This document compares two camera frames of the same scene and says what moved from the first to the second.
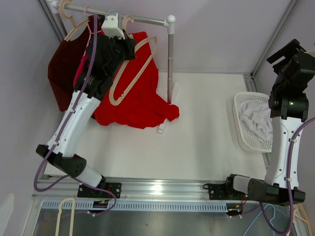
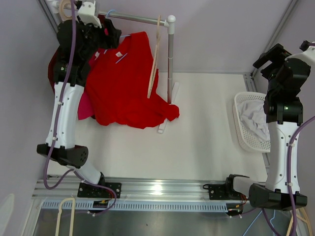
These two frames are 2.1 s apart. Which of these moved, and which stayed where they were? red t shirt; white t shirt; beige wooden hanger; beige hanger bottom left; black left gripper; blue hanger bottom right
Moved: black left gripper; beige wooden hanger
Stayed: red t shirt; beige hanger bottom left; white t shirt; blue hanger bottom right
